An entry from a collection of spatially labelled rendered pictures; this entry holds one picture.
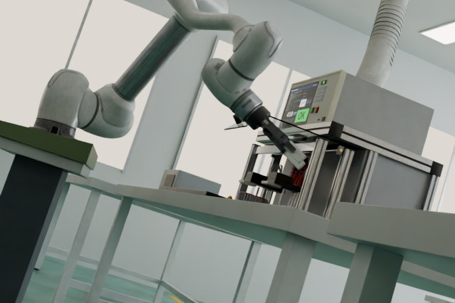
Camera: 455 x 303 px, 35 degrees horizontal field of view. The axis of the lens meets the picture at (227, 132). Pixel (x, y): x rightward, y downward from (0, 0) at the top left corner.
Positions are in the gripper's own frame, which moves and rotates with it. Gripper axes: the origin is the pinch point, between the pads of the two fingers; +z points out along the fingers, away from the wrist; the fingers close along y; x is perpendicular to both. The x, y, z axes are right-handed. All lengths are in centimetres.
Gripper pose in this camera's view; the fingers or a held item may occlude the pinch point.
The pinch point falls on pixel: (300, 161)
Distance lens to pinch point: 215.2
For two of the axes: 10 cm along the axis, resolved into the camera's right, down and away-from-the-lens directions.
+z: 6.7, 7.1, -1.9
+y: -0.9, -1.9, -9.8
